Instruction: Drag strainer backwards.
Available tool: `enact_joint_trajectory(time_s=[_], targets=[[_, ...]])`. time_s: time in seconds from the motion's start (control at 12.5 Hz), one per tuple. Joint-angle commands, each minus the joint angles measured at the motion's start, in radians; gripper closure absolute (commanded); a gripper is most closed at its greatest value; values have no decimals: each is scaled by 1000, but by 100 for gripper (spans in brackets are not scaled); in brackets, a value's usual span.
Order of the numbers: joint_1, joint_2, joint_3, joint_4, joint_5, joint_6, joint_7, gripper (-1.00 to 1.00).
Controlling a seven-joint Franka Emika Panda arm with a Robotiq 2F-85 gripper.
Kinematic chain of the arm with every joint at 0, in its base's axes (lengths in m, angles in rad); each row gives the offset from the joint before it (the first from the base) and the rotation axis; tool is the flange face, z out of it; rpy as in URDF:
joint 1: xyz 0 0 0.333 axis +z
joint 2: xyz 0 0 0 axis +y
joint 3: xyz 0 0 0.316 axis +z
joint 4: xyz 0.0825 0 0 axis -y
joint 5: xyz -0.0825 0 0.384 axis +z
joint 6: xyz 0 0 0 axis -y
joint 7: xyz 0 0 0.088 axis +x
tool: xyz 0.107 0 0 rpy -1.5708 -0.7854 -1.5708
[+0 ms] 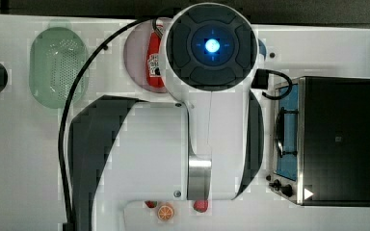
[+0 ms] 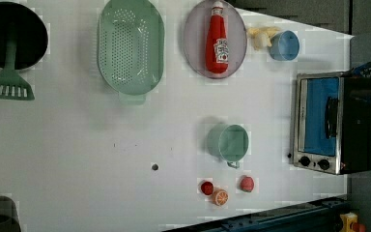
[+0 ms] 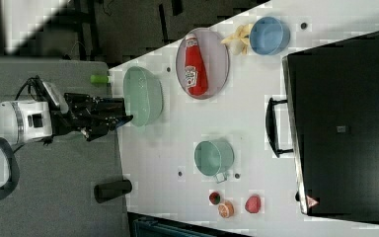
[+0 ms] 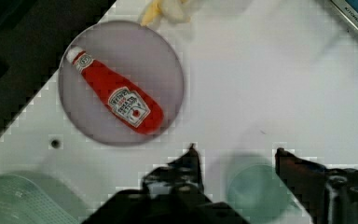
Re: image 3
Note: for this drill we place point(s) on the black toaster oven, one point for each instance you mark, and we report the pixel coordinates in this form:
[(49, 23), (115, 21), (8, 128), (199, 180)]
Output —
[(332, 95)]

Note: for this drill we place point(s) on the peeled toy banana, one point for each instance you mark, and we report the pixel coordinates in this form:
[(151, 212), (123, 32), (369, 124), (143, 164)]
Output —
[(239, 42)]

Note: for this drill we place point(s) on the black oven door handle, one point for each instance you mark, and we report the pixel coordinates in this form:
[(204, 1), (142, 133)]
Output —
[(271, 127)]

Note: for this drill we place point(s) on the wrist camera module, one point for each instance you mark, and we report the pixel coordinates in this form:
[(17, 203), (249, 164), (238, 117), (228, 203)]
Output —
[(49, 93)]

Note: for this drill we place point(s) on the green metal cup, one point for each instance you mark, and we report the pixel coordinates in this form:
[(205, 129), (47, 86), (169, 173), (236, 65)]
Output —
[(214, 158)]

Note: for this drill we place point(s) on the green plastic strainer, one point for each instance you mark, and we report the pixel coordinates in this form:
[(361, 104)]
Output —
[(143, 95)]

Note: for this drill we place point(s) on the red strawberry toy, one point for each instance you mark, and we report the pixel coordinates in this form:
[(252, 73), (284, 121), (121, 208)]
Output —
[(253, 204)]

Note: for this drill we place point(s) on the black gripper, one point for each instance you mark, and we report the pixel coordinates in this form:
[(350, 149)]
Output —
[(85, 115)]

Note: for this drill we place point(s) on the green cylinder post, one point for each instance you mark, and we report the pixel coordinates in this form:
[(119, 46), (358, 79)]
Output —
[(100, 79)]

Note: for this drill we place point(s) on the black cylinder post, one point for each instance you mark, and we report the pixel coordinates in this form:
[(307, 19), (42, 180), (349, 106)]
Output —
[(108, 191)]

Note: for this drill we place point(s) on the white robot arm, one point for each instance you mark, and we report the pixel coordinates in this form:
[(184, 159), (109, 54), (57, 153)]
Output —
[(23, 122)]

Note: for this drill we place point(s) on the red ketchup bottle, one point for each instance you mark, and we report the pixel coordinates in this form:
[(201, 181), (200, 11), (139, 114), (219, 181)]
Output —
[(195, 72)]

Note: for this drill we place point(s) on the small red green fruit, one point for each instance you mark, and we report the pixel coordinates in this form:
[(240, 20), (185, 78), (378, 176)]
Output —
[(214, 198)]

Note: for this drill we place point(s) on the blue bowl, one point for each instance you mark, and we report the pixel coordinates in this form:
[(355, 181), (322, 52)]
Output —
[(269, 36)]

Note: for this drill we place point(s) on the orange slice toy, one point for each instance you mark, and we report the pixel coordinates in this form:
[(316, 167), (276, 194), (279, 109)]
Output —
[(225, 209)]

